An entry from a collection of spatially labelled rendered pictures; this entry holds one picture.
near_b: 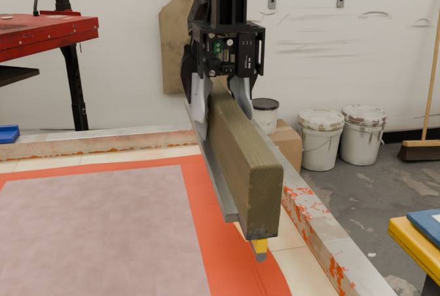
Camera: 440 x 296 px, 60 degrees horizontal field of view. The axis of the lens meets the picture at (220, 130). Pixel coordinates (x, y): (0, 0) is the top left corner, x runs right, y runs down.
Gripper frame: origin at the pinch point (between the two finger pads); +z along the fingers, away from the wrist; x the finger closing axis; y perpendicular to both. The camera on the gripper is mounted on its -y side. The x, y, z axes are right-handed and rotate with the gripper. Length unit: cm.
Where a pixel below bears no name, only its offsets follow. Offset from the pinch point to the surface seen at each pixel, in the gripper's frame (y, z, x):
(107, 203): -6.4, 14.2, -16.5
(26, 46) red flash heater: -98, 5, -49
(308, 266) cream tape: 12.6, 14.2, 8.6
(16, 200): -10.3, 14.2, -30.6
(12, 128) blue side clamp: -29.4, 9.0, -35.4
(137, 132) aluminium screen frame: -26.0, 10.6, -11.4
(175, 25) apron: -194, 10, 13
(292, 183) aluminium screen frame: -1.1, 10.6, 11.7
